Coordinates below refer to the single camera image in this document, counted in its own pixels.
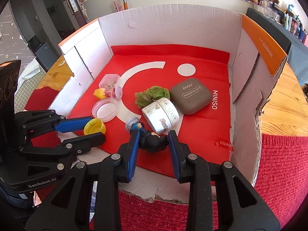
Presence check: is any small clear plastic box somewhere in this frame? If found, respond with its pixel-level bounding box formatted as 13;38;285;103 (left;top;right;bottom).
99;74;120;91

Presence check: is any yellow bottle cap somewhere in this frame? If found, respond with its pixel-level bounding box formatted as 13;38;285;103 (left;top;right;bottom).
84;118;106;135

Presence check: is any yellow pink doll figurine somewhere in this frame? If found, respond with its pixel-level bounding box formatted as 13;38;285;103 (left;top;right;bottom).
93;85;123;100

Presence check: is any round clear plastic lid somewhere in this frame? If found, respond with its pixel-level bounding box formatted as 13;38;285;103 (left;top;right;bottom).
92;98;118;123

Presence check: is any green plush toy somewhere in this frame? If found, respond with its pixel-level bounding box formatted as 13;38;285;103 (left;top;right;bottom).
135;85;170;109

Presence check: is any orange cardboard box tray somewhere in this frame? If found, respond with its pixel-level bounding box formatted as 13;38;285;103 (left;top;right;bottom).
49;4;288;204

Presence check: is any white cream jar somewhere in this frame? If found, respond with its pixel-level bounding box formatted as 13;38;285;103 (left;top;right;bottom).
141;98;180;135

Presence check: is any dark blue figurine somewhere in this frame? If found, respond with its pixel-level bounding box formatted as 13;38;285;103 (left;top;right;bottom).
125;117;169;153

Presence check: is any brown eye shadow case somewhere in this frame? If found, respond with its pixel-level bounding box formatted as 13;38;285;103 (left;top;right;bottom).
170;78;212;115

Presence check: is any red miniso bag liner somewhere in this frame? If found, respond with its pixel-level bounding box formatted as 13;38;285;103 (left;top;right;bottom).
70;44;233;177

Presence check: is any dark cloth side table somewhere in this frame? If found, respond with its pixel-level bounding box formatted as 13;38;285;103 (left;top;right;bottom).
246;8;308;84

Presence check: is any dark brown door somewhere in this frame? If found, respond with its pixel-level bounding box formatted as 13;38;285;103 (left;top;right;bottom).
66;0;87;28

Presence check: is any red knitted table cloth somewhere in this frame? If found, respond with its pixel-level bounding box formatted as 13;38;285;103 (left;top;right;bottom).
23;86;308;231

